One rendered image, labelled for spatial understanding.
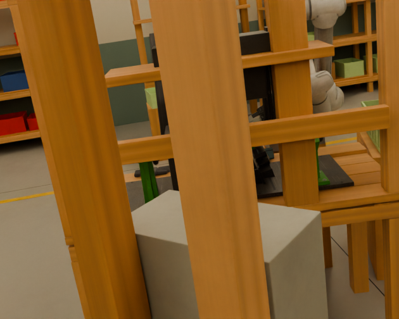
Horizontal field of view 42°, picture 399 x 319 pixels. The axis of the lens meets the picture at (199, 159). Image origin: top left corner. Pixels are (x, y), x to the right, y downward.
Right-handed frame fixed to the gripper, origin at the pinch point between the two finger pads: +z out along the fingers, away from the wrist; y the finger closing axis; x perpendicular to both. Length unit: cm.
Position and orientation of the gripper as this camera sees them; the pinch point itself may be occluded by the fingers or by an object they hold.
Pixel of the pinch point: (253, 119)
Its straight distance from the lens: 249.8
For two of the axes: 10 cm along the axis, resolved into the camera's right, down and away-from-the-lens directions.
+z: -8.7, 4.8, 0.8
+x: 3.9, 7.9, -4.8
